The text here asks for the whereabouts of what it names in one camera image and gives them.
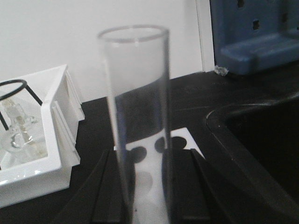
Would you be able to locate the clear glass test tube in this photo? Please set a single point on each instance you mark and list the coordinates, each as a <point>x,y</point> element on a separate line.
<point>135,61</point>

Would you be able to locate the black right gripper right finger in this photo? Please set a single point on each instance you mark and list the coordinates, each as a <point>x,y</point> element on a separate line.
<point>204,196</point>

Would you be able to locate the black lab sink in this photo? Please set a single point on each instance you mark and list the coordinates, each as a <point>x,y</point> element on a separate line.
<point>263,140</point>

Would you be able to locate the right white storage bin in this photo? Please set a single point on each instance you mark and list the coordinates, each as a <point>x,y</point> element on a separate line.
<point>44,165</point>

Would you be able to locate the black wire tripod stand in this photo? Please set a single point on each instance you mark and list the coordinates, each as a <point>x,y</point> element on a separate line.
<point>18,99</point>

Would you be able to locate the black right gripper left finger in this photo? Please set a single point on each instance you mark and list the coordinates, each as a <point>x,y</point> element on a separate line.
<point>99,199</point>

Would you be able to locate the white test tube rack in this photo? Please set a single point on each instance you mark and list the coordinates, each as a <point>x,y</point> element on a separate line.
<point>145,178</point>

